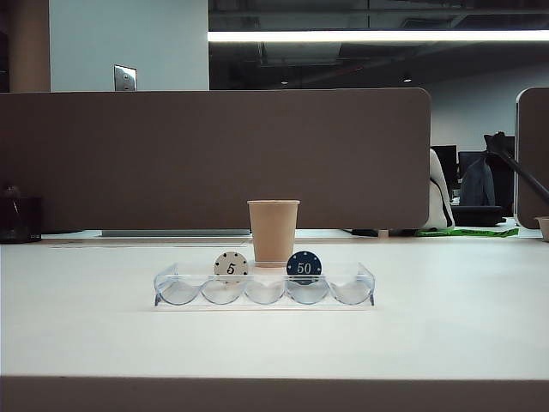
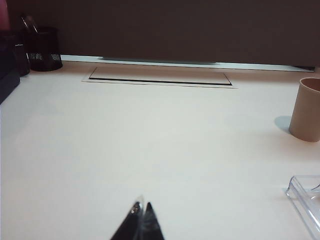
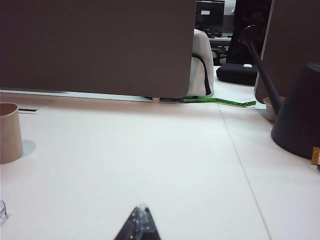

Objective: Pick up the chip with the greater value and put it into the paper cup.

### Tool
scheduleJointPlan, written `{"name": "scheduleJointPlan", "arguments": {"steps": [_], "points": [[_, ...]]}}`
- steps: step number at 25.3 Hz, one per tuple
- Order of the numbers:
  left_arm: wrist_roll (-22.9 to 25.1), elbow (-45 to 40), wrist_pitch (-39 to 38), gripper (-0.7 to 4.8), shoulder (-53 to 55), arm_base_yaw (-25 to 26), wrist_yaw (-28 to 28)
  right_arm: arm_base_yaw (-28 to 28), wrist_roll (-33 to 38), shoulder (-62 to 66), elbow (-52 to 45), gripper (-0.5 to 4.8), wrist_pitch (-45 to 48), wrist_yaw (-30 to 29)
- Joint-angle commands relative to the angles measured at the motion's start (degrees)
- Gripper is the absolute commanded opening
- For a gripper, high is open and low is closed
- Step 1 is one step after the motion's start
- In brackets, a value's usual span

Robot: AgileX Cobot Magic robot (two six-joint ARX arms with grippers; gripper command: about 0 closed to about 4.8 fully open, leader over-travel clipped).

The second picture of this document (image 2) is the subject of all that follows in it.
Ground grey divider base rail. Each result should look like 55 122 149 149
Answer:
99 56 219 65

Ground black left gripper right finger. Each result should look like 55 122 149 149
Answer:
139 201 166 240

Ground black mesh pen holder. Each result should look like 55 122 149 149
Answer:
25 26 63 72

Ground black box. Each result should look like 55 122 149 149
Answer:
0 34 21 105

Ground wide brown desk divider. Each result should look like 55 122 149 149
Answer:
7 0 320 73

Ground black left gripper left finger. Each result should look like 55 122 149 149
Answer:
109 194 146 240

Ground clear items in pen holder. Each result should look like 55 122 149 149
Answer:
19 14 40 35

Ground desk cable flap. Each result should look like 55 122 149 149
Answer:
81 66 240 90

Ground brown paper cup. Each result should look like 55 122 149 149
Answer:
288 77 320 143

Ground clear plastic chip tray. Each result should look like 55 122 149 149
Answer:
284 174 320 240

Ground pink plastic object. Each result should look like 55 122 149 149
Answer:
0 0 11 31

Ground small black cylinder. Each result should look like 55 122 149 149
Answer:
12 42 31 77

